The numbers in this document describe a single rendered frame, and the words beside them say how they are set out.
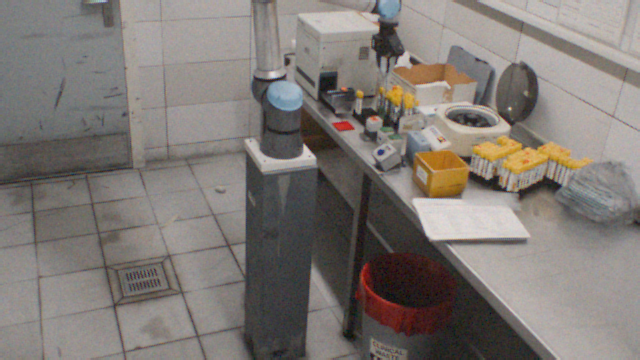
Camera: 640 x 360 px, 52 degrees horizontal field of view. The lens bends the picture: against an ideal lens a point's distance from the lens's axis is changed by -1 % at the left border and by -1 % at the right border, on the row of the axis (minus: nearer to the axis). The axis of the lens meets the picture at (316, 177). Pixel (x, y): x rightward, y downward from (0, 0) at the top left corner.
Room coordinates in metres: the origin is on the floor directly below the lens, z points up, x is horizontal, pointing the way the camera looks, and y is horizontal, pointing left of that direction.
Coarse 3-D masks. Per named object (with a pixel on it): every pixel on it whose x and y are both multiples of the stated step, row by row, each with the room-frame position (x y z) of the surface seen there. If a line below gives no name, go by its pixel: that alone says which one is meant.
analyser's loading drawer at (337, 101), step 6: (324, 90) 2.63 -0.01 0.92; (330, 90) 2.63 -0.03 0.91; (324, 96) 2.56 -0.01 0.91; (330, 96) 2.54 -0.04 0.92; (336, 96) 2.50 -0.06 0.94; (342, 96) 2.51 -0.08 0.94; (330, 102) 2.50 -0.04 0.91; (336, 102) 2.50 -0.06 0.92; (342, 102) 2.51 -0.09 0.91; (348, 102) 2.46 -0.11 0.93; (336, 108) 2.44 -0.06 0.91; (342, 108) 2.45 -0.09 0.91; (348, 108) 2.46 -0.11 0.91
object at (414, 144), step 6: (408, 132) 2.13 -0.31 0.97; (414, 132) 2.13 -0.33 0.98; (408, 138) 2.12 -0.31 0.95; (414, 138) 2.08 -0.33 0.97; (420, 138) 2.08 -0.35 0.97; (408, 144) 2.11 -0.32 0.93; (414, 144) 2.07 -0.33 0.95; (420, 144) 2.04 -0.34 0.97; (426, 144) 2.04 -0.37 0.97; (408, 150) 2.11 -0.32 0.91; (414, 150) 2.07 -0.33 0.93; (420, 150) 2.04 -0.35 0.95; (426, 150) 2.05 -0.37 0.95; (402, 156) 2.12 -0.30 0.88; (408, 156) 2.10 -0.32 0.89; (414, 156) 2.06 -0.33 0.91; (408, 162) 2.07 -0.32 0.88
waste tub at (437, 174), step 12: (420, 156) 1.96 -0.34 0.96; (432, 156) 1.98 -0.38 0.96; (444, 156) 2.00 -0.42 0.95; (456, 156) 1.96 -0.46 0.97; (420, 168) 1.92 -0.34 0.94; (432, 168) 1.99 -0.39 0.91; (444, 168) 2.00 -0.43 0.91; (456, 168) 1.87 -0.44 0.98; (468, 168) 1.88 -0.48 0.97; (420, 180) 1.91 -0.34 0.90; (432, 180) 1.84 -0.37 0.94; (444, 180) 1.86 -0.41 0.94; (456, 180) 1.87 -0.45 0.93; (432, 192) 1.84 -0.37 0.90; (444, 192) 1.86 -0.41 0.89; (456, 192) 1.88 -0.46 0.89
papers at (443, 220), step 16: (416, 208) 1.76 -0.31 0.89; (432, 208) 1.76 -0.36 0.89; (448, 208) 1.77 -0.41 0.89; (464, 208) 1.77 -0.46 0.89; (480, 208) 1.78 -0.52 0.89; (496, 208) 1.79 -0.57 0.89; (432, 224) 1.67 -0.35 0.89; (448, 224) 1.67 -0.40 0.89; (464, 224) 1.68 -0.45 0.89; (480, 224) 1.69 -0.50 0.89; (496, 224) 1.69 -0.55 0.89; (512, 224) 1.70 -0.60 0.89; (432, 240) 1.60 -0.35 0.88; (448, 240) 1.60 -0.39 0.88; (464, 240) 1.61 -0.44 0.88; (480, 240) 1.62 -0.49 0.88; (496, 240) 1.63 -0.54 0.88; (512, 240) 1.63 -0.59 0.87
